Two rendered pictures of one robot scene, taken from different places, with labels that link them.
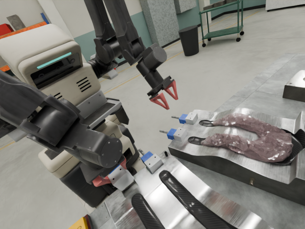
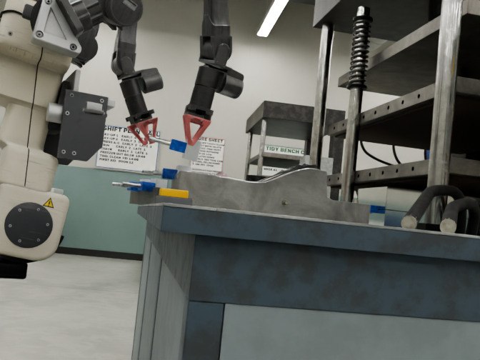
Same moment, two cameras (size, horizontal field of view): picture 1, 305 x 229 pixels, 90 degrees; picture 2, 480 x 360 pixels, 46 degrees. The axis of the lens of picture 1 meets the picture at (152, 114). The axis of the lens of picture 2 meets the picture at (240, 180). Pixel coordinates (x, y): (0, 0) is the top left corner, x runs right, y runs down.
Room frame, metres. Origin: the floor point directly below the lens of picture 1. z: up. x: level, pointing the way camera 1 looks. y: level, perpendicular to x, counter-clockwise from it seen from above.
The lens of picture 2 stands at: (-0.14, 1.55, 0.79)
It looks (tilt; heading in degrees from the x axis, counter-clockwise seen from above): 4 degrees up; 282
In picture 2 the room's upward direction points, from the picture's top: 6 degrees clockwise
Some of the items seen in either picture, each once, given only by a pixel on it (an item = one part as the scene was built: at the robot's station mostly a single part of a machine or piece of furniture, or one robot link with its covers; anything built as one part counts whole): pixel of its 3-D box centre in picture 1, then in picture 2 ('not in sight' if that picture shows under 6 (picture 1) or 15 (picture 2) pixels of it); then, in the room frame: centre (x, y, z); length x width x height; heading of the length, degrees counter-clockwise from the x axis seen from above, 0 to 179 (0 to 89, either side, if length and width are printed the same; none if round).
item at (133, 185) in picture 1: (130, 189); not in sight; (0.31, 0.16, 0.87); 0.05 x 0.05 x 0.04; 23
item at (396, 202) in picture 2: not in sight; (428, 216); (-0.39, -0.79, 0.87); 0.50 x 0.27 x 0.17; 23
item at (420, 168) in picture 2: not in sight; (453, 184); (-0.49, -0.89, 1.01); 1.10 x 0.74 x 0.05; 113
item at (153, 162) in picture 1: (147, 157); (166, 173); (0.40, 0.08, 0.89); 0.13 x 0.05 x 0.05; 24
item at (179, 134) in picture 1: (171, 133); (143, 186); (0.51, -0.05, 0.85); 0.13 x 0.05 x 0.05; 41
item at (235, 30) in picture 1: (222, 20); not in sight; (4.11, -2.51, 0.50); 0.98 x 0.55 x 1.01; 45
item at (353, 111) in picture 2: not in sight; (350, 156); (-0.07, -0.89, 1.10); 0.05 x 0.05 x 1.30
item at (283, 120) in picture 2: not in sight; (284, 201); (0.74, -4.92, 1.03); 1.54 x 0.94 x 2.06; 110
